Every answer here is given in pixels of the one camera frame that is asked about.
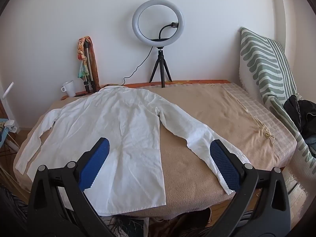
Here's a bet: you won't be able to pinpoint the black ring light cable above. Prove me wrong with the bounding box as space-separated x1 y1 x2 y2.
105 46 153 88

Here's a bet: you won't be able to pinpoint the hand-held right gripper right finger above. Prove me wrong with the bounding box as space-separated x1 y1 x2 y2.
209 139 292 237

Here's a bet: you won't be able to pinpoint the white ring light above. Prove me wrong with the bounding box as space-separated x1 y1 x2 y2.
132 0 184 48

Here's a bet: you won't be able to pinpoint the blue jeans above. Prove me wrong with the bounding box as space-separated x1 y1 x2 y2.
305 136 316 158

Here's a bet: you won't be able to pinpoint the white long-sleeved shirt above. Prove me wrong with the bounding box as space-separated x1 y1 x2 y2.
14 86 252 216

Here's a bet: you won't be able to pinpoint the black gooseneck phone holder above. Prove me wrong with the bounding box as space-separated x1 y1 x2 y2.
151 22 179 41

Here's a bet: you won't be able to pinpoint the white mug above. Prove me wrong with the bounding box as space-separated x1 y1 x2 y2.
61 80 76 97

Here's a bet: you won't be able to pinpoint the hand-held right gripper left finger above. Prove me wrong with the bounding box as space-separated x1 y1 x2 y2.
27 137 110 237

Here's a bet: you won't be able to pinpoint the green and white patterned pillow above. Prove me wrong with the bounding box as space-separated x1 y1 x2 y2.
239 27 316 168

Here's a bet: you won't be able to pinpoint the colourful orange scarf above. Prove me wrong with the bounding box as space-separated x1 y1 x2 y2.
77 37 100 86

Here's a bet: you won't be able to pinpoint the black mini tripod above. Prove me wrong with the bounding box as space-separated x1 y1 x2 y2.
149 46 173 88

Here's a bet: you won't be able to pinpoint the white fringed rug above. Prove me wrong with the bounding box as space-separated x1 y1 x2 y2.
281 165 309 210

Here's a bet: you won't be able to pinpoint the dark clothes pile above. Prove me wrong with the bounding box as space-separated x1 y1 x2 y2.
283 94 316 141

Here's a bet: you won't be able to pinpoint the beige blanket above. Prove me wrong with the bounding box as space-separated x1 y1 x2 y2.
15 83 297 218

